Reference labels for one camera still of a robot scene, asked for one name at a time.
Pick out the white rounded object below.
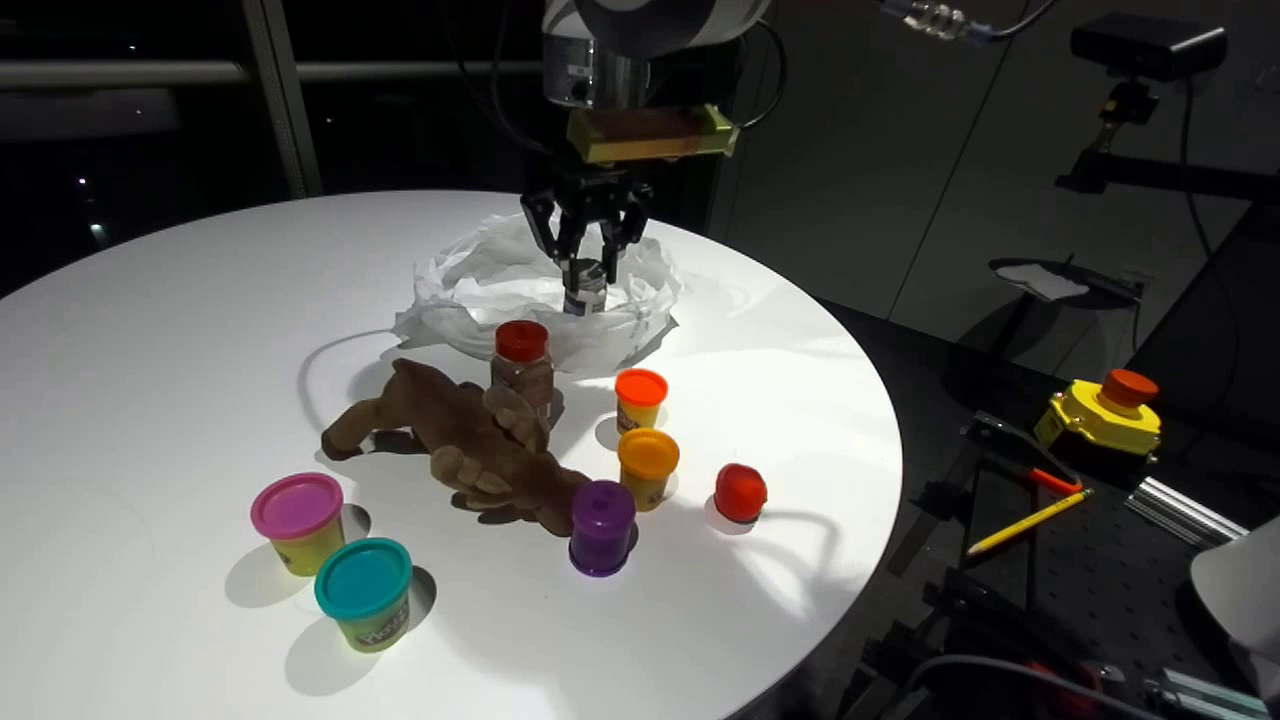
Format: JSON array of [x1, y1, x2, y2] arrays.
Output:
[[1189, 518, 1280, 673]]

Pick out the purple dough tub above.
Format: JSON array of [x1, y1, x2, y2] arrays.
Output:
[[565, 475, 640, 582]]

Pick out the red rubber bung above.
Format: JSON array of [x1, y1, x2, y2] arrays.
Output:
[[494, 318, 551, 363]]

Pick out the orange lid dough tub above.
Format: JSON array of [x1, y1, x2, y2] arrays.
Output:
[[618, 424, 684, 512]]

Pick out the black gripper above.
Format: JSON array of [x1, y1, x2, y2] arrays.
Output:
[[520, 161, 658, 311]]

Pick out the clear-wrapped robot cable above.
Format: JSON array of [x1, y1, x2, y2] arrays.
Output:
[[876, 0, 1073, 46]]

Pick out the white plastic bag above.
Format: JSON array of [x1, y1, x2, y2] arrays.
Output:
[[393, 214, 684, 378]]

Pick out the black camera on stand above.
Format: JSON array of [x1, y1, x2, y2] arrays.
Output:
[[1051, 13, 1280, 208]]

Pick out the red-handled black tool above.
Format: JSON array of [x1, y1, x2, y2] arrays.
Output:
[[965, 413, 1091, 504]]

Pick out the yellow pencil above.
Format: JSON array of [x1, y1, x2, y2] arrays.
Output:
[[965, 486, 1098, 562]]

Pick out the red-capped shaker bottle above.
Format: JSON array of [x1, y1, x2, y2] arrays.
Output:
[[565, 262, 618, 319]]

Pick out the grey horizontal window rail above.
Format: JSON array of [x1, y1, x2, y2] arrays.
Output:
[[0, 55, 551, 95]]

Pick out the aluminium profile bar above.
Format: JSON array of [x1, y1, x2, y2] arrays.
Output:
[[1125, 471, 1254, 548]]

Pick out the red-orange lid dough tub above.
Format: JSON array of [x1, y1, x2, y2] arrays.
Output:
[[612, 363, 671, 437]]

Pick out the brown bottle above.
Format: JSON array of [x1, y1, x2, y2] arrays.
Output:
[[486, 349, 565, 437]]

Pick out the white paper sheet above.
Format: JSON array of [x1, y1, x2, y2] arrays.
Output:
[[993, 255, 1111, 310]]

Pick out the pink lid dough tub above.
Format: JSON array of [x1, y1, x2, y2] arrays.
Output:
[[249, 467, 352, 582]]

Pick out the brown plush toy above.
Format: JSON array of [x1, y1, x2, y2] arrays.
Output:
[[316, 355, 596, 542]]

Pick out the grey floor cable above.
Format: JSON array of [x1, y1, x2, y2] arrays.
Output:
[[905, 652, 1163, 720]]

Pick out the grey window frame post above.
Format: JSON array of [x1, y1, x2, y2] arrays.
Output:
[[237, 0, 329, 200]]

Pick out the teal lid dough tub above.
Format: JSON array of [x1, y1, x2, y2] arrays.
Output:
[[312, 534, 422, 656]]

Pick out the yellow emergency stop button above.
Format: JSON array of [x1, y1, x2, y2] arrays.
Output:
[[1033, 363, 1168, 465]]

